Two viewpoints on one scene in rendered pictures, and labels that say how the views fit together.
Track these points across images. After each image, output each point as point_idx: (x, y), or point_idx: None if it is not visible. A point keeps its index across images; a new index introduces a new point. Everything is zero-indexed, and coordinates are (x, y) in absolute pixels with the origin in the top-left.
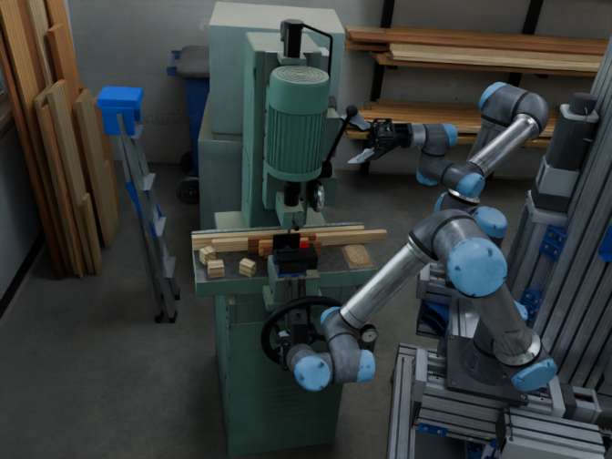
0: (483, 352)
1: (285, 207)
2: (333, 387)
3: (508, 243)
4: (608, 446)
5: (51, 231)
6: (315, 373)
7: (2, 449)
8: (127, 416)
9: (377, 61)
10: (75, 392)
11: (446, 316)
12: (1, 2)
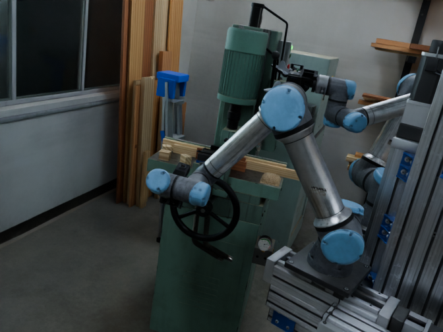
0: (320, 241)
1: (226, 128)
2: (236, 294)
3: None
4: None
5: (120, 168)
6: (157, 177)
7: (22, 267)
8: (102, 280)
9: None
10: (82, 257)
11: None
12: (132, 20)
